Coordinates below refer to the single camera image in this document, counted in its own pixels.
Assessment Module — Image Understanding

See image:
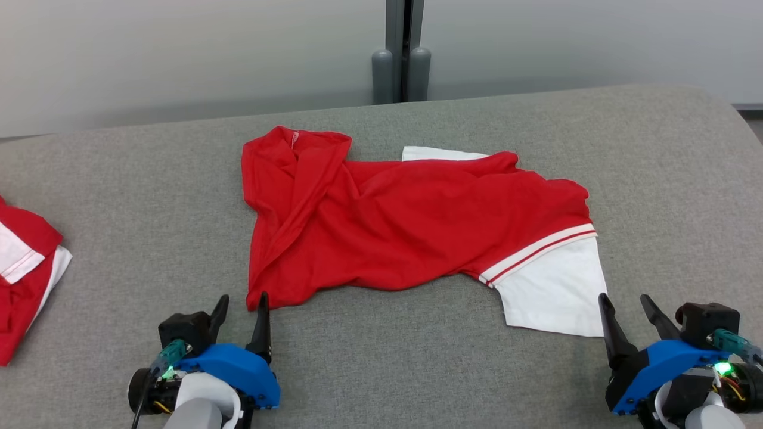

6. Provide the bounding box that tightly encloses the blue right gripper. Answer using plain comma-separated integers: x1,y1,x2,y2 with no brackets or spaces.
598,292,733,416

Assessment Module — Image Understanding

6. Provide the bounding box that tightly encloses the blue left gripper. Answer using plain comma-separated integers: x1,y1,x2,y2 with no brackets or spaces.
175,291,281,412

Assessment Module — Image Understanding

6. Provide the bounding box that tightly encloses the red white Bulls jersey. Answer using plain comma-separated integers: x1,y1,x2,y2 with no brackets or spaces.
241,125,609,338

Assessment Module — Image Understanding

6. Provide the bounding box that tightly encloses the red and white garment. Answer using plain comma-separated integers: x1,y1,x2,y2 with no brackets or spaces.
0,195,73,367

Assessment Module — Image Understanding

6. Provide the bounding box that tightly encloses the teal left camera connector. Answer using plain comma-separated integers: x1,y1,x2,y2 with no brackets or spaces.
149,338,193,376

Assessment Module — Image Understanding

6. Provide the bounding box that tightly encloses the teal camera connector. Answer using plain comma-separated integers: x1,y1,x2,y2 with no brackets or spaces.
149,338,193,376
707,329,763,365

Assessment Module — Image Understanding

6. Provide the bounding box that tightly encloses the teal right camera connector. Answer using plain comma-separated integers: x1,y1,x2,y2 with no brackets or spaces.
707,329,763,365

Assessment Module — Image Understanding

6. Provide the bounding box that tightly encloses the thin black camera cable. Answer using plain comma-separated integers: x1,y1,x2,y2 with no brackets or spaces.
130,372,157,429

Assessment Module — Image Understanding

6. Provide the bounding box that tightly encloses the grey rounded post cylinder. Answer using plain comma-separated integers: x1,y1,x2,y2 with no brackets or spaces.
408,47,432,102
372,49,395,105

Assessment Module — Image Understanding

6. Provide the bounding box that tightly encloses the grey metal partition post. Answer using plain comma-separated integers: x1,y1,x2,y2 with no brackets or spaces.
384,0,425,103

